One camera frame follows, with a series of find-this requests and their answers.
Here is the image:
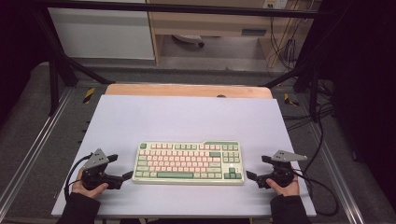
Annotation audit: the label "white cabinet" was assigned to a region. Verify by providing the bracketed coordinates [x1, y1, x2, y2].
[46, 0, 156, 61]

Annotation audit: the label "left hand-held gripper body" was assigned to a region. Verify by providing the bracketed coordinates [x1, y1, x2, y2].
[80, 147, 124, 191]

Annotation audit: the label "aluminium floor rail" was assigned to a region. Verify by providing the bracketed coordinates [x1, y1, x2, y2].
[306, 122, 366, 224]
[0, 88, 75, 213]

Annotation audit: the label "black metal frame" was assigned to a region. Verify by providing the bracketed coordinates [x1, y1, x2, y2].
[29, 0, 335, 118]

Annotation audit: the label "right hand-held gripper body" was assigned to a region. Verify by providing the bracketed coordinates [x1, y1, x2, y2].
[256, 149, 308, 189]

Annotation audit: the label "white wall power socket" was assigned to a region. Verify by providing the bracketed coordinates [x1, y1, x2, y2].
[262, 0, 289, 10]

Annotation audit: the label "yellow black striped tape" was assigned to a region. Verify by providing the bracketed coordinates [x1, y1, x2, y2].
[283, 92, 301, 107]
[81, 87, 96, 105]

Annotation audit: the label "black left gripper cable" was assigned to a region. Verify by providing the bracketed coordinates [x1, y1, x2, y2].
[63, 153, 93, 201]

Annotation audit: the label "office chair wheel base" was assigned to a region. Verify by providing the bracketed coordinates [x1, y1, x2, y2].
[171, 34, 205, 49]

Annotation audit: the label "white table cover board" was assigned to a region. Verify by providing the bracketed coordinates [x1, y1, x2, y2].
[50, 94, 318, 218]

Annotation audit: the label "light wooden desk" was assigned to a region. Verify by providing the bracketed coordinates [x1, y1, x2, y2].
[145, 0, 316, 69]

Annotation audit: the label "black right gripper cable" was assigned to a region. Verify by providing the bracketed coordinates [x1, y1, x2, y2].
[291, 168, 340, 217]

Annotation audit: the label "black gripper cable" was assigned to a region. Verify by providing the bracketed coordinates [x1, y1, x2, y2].
[63, 153, 93, 201]
[291, 168, 340, 217]

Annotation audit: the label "bundle of hanging cables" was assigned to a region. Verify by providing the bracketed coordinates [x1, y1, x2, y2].
[268, 13, 302, 72]

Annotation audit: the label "person's right hand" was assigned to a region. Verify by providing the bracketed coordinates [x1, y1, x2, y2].
[265, 177, 301, 198]

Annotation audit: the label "pink and green keyboard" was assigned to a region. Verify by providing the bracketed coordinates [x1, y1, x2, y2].
[132, 140, 246, 187]

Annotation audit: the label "person's left hand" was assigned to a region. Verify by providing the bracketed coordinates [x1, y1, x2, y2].
[71, 169, 110, 200]

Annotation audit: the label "black floor cables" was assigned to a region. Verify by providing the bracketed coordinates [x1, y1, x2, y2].
[280, 78, 337, 175]

